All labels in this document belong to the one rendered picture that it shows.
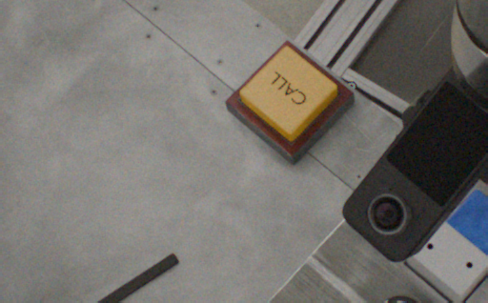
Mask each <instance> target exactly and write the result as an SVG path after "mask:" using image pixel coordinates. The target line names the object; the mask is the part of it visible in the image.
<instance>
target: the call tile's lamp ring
mask: <svg viewBox="0 0 488 303"><path fill-rule="evenodd" d="M285 46H288V47H289V48H291V49H292V50H293V51H295V52H296V53H297V54H298V55H300V56H301V57H302V58H303V59H305V60H306V61H307V62H308V63H310V64H311V65H312V66H313V67H314V68H315V69H316V70H319V71H320V72H321V73H323V74H324V75H325V76H326V77H328V78H329V79H330V80H331V81H333V82H334V83H335V84H336V85H337V90H338V91H340V92H341V93H342V95H341V96H340V97H339V98H338V99H337V100H336V101H335V102H334V104H332V105H331V106H330V107H329V108H328V109H327V110H326V111H325V112H323V113H322V114H321V115H320V116H319V117H318V118H317V119H316V121H315V122H314V123H313V125H312V126H311V127H310V128H309V129H308V130H306V132H305V133H304V134H303V135H302V136H301V137H300V138H298V139H297V140H296V141H295V142H294V143H293V145H290V144H289V143H288V142H287V141H286V140H284V139H283V138H281V137H280V136H278V135H277V133H276V132H275V131H273V130H272V129H271V128H270V127H268V126H267V125H266V124H265V123H264V122H262V121H261V120H260V119H259V118H258V117H256V116H255V115H254V114H253V113H252V112H250V111H249V110H248V109H247V108H245V107H244V106H243V105H242V104H240V103H239V102H238V101H237V100H238V99H239V98H240V97H241V95H240V92H241V91H242V89H243V88H244V87H245V86H246V85H247V84H248V83H249V82H250V81H251V80H252V79H253V78H254V77H255V76H256V75H257V74H258V73H259V72H260V71H261V70H263V69H264V68H265V67H266V66H267V65H268V64H269V63H270V62H271V61H272V60H273V59H274V58H275V57H276V56H277V54H278V53H279V52H280V51H281V50H282V49H283V48H284V47H285ZM352 95H353V93H352V92H351V91H350V90H348V88H347V87H346V86H344V85H343V84H342V83H341V82H339V81H338V80H337V79H336V78H334V77H333V76H332V75H331V74H329V73H328V72H327V71H325V70H324V69H322V68H321V67H320V66H319V65H318V64H316V63H315V62H314V61H313V60H312V59H311V58H310V57H308V56H307V55H306V54H305V53H303V52H302V51H301V50H299V49H298V48H297V47H296V46H294V45H293V44H292V43H291V42H289V41H288V40H286V41H285V42H284V43H283V44H282V45H281V46H280V47H279V48H278V49H277V51H276V52H275V53H274V54H273V55H272V56H271V57H270V58H269V59H268V60H267V61H266V62H265V63H264V64H263V65H262V66H261V67H260V68H259V69H258V70H256V71H255V72H254V73H253V74H252V75H251V76H250V77H248V78H247V79H246V80H245V81H244V82H243V83H242V85H241V86H240V87H239V88H238V89H237V90H236V91H235V92H234V93H233V94H232V95H231V96H230V97H229V98H228V99H227V100H226V102H227V103H228V104H230V105H232V106H233V107H234V108H235V109H236V110H238V111H239V112H240V113H241V114H242V115H243V116H244V117H245V118H246V119H248V120H249V121H250V122H251V123H252V124H253V125H255V126H256V127H257V128H258V129H259V130H261V131H262V132H263V133H264V134H266V135H267V136H268V137H269V138H272V139H273V140H274V141H275V143H277V145H278V146H279V147H280V148H282V149H283V150H284V151H285V152H287V153H288V154H289V155H290V156H293V155H294V154H295V153H296V152H297V151H298V150H299V149H300V148H301V147H302V146H303V145H304V144H305V143H306V142H307V141H308V140H309V139H310V138H312V137H313V135H314V134H315V133H316V132H317V131H318V130H319V129H320V127H321V126H322V125H323V124H324V123H325V122H326V121H327V120H328V119H329V118H330V117H331V116H332V115H333V114H334V113H335V112H336V111H337V110H338V109H339V108H340V107H341V106H342V105H343V104H345V103H346V102H347V101H348V99H349V98H350V97H351V96H352Z"/></svg>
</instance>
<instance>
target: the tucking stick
mask: <svg viewBox="0 0 488 303"><path fill-rule="evenodd" d="M177 264H178V259H177V257H176V256H175V254H174V253H172V254H170V255H168V256H167V257H165V258H164V259H162V260H161V261H159V262H158V263H156V264H155V265H153V266H150V267H149V268H148V269H147V270H145V271H144V272H142V273H141V274H139V275H138V276H136V277H135V278H133V279H132V280H130V281H129V282H127V283H125V284H124V285H122V286H121V287H120V288H119V289H117V290H116V291H114V292H111V293H109V294H108V295H106V296H105V297H103V298H101V299H100V300H98V301H97V302H95V303H118V302H119V301H121V299H123V298H124V297H126V296H127V295H129V294H130V293H134V292H136V291H137V290H139V289H140V288H142V287H143V286H145V285H146V284H148V283H149V282H150V281H151V280H153V279H154V278H156V277H157V276H159V275H160V274H162V273H163V272H165V271H166V270H168V269H169V268H171V267H174V266H175V265H177Z"/></svg>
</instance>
